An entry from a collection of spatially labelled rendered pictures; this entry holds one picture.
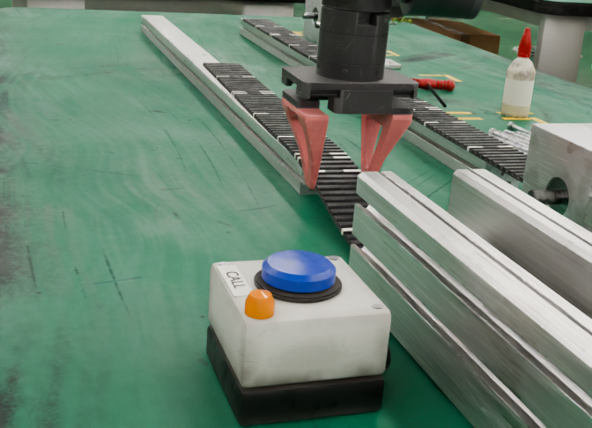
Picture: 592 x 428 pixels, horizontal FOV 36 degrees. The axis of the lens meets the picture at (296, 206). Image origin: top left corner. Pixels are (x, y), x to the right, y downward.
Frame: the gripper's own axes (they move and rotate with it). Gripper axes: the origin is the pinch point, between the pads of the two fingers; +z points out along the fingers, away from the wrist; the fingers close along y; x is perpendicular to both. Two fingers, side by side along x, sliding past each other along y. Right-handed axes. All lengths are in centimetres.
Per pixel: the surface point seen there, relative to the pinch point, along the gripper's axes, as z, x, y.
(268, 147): 2.2, 16.8, -1.4
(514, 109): 2.2, 32.5, 37.4
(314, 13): -1, 93, 30
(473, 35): 39, 326, 197
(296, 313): -3.5, -31.1, -14.3
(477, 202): -4.6, -19.6, 2.1
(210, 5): 13, 202, 35
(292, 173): 1.8, 7.1, -2.0
